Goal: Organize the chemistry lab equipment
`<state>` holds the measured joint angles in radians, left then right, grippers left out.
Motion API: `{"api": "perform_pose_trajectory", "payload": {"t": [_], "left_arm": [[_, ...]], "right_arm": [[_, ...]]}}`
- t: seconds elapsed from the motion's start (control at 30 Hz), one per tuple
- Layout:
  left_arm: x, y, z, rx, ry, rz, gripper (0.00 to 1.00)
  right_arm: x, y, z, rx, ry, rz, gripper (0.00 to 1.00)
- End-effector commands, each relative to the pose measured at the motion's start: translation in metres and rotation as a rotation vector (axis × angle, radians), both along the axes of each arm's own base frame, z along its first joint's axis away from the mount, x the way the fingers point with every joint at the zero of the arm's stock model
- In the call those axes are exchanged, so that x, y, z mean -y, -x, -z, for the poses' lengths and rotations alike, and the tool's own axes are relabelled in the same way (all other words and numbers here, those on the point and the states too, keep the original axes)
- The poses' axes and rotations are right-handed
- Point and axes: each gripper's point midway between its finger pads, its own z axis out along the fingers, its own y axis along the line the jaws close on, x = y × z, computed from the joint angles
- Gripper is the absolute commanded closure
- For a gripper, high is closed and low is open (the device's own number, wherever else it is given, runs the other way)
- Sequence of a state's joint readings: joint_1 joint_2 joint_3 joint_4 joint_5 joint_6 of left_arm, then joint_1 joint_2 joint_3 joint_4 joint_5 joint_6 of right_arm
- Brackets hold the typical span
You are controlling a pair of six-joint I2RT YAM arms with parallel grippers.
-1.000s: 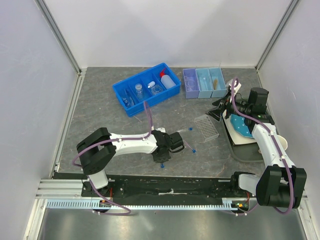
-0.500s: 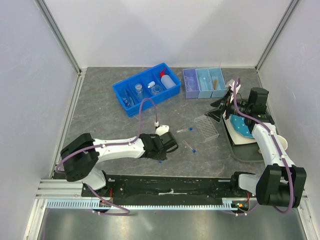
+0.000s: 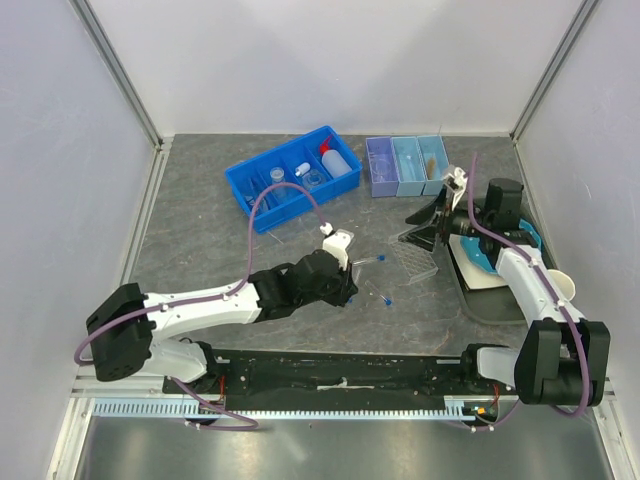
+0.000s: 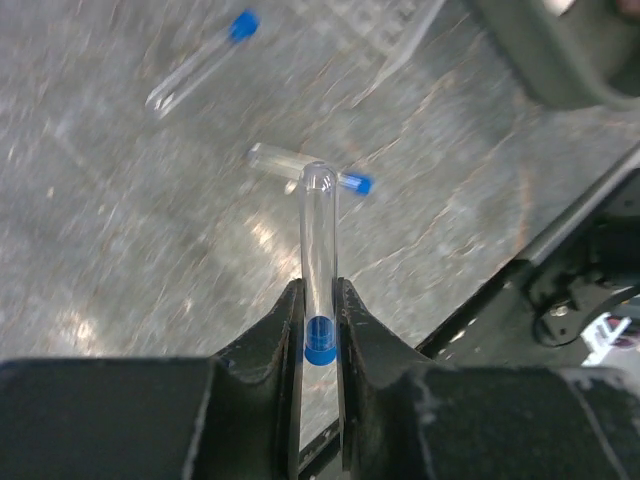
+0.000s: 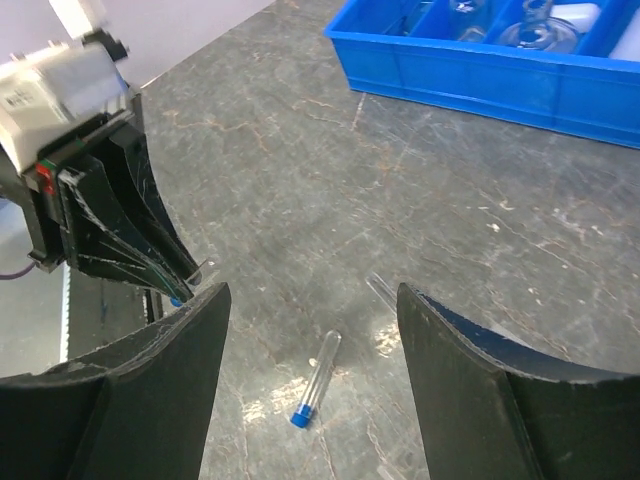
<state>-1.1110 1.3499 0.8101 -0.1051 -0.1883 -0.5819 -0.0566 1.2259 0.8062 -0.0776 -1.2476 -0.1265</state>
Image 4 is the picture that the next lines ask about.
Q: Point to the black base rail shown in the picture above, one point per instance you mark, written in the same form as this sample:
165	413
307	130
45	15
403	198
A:
537	310

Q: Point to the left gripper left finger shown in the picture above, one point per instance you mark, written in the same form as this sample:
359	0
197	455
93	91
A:
231	415

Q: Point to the clear well plate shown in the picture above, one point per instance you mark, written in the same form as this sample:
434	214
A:
380	36

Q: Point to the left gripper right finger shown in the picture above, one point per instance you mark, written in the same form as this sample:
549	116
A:
402	416

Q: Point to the test tube blue cap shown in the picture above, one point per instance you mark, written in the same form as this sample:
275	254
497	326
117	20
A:
318	210
186	78
293	165

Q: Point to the dark green tray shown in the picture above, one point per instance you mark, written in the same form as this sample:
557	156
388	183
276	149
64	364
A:
570	54

